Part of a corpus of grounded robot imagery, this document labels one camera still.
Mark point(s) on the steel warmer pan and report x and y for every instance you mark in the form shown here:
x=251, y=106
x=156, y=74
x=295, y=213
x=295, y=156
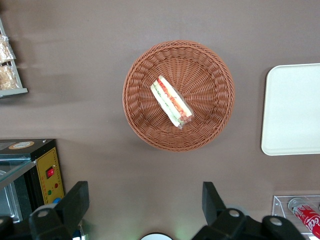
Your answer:
x=7, y=205

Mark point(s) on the black food warmer yellow panel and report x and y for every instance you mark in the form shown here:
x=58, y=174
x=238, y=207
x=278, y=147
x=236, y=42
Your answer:
x=50, y=160

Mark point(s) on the red cola bottle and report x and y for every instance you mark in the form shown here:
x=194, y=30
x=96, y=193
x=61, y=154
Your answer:
x=308, y=217

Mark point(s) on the grey snack display rack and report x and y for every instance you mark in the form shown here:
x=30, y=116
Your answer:
x=12, y=93

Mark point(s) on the round brown wicker basket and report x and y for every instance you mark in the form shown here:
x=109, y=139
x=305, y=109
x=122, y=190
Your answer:
x=205, y=75

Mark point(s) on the beige plastic tray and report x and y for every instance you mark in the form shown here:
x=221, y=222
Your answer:
x=292, y=107

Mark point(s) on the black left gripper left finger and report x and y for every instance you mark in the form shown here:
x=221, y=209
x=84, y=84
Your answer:
x=72, y=200

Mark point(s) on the triangle sandwich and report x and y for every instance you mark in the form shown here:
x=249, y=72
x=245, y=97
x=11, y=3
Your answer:
x=170, y=100

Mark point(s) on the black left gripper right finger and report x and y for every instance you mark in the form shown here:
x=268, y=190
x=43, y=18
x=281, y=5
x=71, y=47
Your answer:
x=215, y=202

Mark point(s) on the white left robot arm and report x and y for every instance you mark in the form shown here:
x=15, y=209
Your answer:
x=156, y=237

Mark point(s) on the clear bag of crackers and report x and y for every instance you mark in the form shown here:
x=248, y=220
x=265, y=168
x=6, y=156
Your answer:
x=7, y=78
x=5, y=50

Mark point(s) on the clear acrylic bottle rack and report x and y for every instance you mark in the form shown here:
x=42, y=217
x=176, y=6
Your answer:
x=278, y=205

